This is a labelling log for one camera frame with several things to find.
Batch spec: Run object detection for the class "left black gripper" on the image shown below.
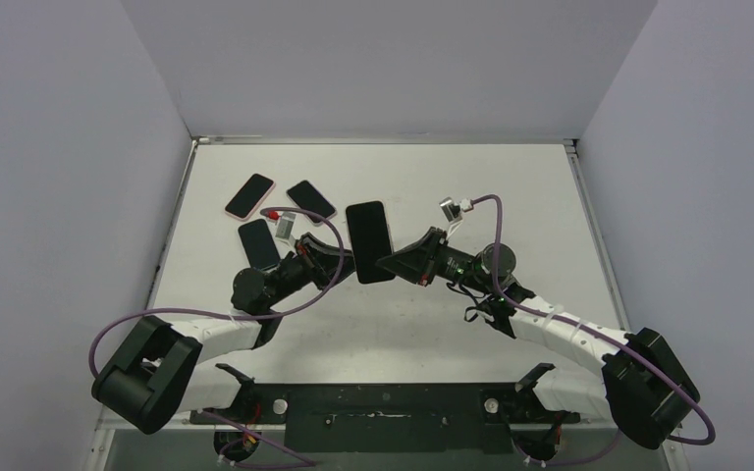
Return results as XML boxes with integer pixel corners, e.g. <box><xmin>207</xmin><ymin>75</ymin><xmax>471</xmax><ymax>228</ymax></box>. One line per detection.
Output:
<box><xmin>264</xmin><ymin>233</ymin><xmax>368</xmax><ymax>308</ymax></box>

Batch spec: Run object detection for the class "beige phone case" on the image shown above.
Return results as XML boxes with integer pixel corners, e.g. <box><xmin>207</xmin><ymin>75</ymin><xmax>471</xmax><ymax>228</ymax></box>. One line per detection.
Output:
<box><xmin>344</xmin><ymin>199</ymin><xmax>398</xmax><ymax>286</ymax></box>

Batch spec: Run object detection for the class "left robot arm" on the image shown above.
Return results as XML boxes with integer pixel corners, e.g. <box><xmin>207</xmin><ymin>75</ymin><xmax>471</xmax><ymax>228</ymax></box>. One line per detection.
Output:
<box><xmin>89</xmin><ymin>234</ymin><xmax>355</xmax><ymax>434</ymax></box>

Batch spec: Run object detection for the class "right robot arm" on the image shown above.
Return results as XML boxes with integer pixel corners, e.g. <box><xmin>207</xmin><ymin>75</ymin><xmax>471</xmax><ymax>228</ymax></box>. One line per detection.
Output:
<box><xmin>376</xmin><ymin>228</ymin><xmax>700</xmax><ymax>449</ymax></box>

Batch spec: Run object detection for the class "phone in lilac case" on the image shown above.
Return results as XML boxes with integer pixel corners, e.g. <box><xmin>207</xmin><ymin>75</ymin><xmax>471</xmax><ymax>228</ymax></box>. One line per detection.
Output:
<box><xmin>286</xmin><ymin>180</ymin><xmax>337</xmax><ymax>220</ymax></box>

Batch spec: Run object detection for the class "phone in dark case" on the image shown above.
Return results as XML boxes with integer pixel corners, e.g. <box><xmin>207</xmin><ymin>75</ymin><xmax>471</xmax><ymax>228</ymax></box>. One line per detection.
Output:
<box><xmin>238</xmin><ymin>219</ymin><xmax>281</xmax><ymax>271</ymax></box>

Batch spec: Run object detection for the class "phone in pink case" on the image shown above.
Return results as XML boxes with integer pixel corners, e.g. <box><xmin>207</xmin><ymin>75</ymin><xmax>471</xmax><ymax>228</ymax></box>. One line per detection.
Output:
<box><xmin>224</xmin><ymin>174</ymin><xmax>275</xmax><ymax>221</ymax></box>

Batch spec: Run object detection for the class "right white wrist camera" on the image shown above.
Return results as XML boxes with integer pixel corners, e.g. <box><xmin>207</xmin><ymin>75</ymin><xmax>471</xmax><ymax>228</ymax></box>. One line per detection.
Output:
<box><xmin>439</xmin><ymin>197</ymin><xmax>474</xmax><ymax>225</ymax></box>

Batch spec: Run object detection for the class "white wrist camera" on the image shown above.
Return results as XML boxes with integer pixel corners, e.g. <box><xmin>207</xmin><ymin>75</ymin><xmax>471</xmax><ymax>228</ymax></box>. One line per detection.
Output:
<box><xmin>439</xmin><ymin>197</ymin><xmax>474</xmax><ymax>225</ymax></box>
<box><xmin>274</xmin><ymin>211</ymin><xmax>296</xmax><ymax>241</ymax></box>

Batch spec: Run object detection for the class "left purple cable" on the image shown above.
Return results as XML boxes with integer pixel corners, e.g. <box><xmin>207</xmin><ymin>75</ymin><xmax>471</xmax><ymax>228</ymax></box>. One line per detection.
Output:
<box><xmin>87</xmin><ymin>206</ymin><xmax>347</xmax><ymax>380</ymax></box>

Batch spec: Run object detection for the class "purple cable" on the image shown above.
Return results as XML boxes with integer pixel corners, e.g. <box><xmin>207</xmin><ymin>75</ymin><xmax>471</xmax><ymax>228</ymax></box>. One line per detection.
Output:
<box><xmin>470</xmin><ymin>193</ymin><xmax>718</xmax><ymax>447</ymax></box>
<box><xmin>87</xmin><ymin>206</ymin><xmax>347</xmax><ymax>380</ymax></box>

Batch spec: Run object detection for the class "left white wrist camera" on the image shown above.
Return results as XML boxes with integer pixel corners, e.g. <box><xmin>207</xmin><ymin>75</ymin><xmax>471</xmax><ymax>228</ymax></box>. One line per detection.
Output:
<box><xmin>274</xmin><ymin>211</ymin><xmax>296</xmax><ymax>241</ymax></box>

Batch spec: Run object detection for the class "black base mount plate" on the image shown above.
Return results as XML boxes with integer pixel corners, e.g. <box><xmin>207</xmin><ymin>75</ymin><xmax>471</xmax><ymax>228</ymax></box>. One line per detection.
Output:
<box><xmin>217</xmin><ymin>383</ymin><xmax>580</xmax><ymax>454</ymax></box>

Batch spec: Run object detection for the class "aluminium table frame rail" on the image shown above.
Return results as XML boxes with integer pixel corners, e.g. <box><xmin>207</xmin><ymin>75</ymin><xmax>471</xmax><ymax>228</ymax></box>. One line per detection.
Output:
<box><xmin>192</xmin><ymin>133</ymin><xmax>578</xmax><ymax>153</ymax></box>

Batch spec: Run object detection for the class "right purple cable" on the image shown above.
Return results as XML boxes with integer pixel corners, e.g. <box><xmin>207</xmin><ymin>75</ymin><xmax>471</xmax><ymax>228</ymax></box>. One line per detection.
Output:
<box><xmin>470</xmin><ymin>193</ymin><xmax>718</xmax><ymax>447</ymax></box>

